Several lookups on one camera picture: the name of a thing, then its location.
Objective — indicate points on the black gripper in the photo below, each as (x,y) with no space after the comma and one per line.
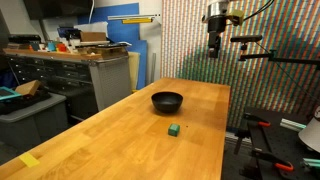
(215,30)

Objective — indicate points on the green block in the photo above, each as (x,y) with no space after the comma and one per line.
(173,130)

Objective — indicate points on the white cylindrical robot base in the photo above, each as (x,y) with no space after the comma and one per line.
(312,133)

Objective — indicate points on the black bowl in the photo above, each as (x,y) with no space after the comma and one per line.
(167,101)

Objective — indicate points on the multicolour patterned backdrop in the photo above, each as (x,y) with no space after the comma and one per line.
(266,86)

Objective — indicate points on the yellow spirit level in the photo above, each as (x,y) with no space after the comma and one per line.
(137,21)

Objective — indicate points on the blue board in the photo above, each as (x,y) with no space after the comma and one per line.
(123,31)

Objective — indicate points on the aluminium extrusion bar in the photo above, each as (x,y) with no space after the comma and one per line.
(292,124)

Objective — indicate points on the grey pegboard panel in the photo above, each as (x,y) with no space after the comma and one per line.
(111,81)

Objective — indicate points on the black perforated side table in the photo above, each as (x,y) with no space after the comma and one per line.
(283,143)

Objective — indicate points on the brown cardboard box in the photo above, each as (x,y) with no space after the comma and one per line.
(93,36)

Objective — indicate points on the black monitor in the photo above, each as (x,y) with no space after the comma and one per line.
(56,8)

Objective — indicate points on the black drawer cabinet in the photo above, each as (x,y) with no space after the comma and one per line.
(50,75)

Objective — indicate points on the grey storage bin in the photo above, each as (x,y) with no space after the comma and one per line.
(33,121)

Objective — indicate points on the teal tray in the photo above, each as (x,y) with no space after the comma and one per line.
(8,93)

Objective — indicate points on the black camera on stand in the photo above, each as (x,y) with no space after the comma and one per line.
(246,38)

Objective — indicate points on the yellowish wrist camera box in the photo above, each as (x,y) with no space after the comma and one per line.
(236,17)

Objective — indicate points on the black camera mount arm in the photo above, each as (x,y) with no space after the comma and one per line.
(266,57)

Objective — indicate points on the white rail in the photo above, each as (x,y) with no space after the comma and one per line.
(133,16)

